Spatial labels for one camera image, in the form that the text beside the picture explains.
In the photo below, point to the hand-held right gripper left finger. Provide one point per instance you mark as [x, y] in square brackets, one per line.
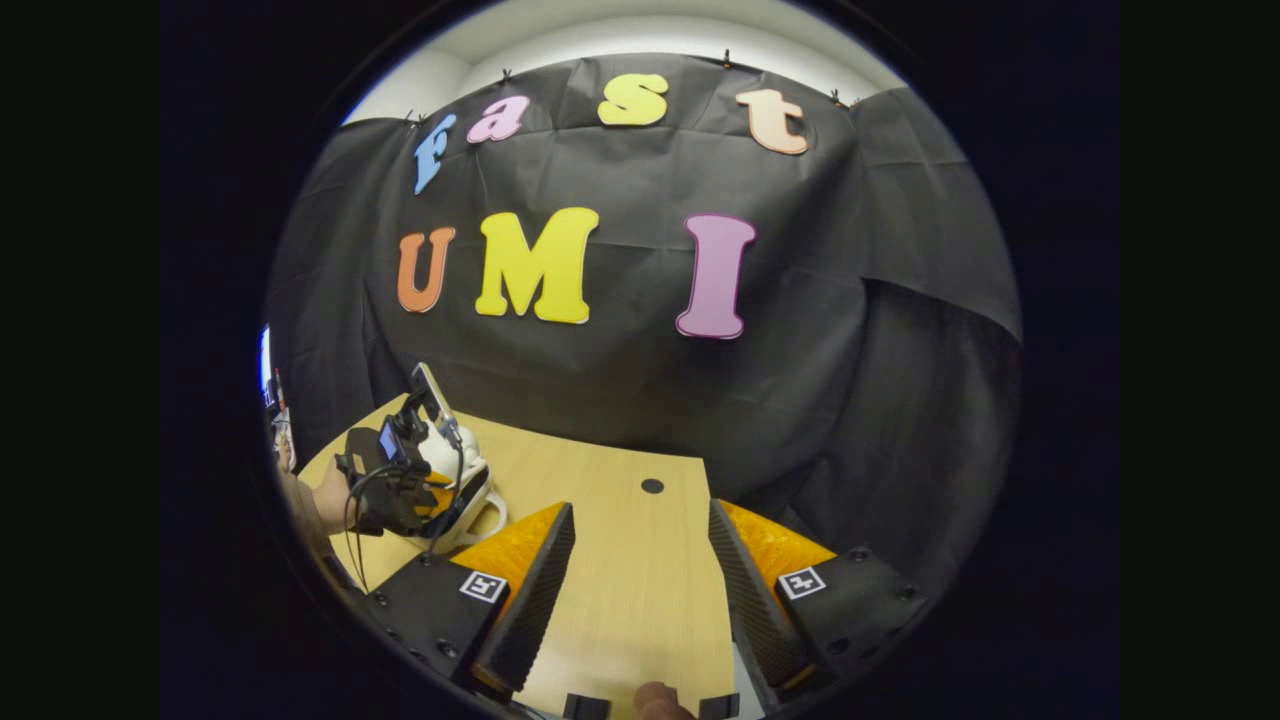
[530, 610]

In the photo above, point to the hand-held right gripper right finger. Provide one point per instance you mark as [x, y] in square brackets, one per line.
[750, 600]

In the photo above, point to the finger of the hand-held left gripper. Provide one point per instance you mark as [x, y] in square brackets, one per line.
[438, 497]

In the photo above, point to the white suitcase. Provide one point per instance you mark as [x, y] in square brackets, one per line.
[472, 466]

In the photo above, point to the computer monitor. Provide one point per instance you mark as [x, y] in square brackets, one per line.
[266, 360]

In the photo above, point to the black backdrop cloth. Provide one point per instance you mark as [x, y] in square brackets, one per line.
[800, 350]

